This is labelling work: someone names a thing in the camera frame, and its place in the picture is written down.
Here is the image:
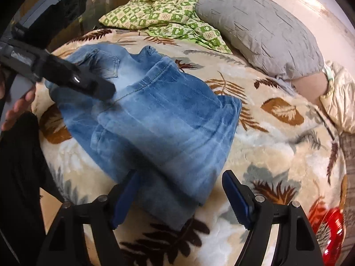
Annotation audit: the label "grey quilted pillow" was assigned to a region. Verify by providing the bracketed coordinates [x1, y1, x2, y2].
[195, 0, 324, 80]

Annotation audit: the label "cream satin pillow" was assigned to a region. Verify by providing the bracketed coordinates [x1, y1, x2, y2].
[319, 61, 355, 134]

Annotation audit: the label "black left sleeve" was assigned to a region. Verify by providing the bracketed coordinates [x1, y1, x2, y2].
[1, 112, 64, 265]

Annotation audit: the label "pink bolster pillow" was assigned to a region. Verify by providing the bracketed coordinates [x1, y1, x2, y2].
[291, 71, 328, 107]

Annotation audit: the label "striped brown bedsheet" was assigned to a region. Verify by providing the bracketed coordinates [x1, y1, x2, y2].
[339, 132, 355, 175]

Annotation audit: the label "blue denim jeans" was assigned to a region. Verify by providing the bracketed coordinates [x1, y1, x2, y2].
[46, 43, 242, 231]

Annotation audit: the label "left hand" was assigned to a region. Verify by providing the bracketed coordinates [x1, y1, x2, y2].
[1, 83, 36, 131]

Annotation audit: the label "green patterned quilt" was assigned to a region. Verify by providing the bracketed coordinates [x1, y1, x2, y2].
[99, 0, 232, 54]

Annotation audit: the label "red glass bowl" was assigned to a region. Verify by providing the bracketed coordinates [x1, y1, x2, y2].
[308, 196, 345, 265]

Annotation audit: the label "beige leaf-print fleece blanket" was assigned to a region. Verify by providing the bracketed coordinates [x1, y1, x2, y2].
[30, 27, 349, 266]

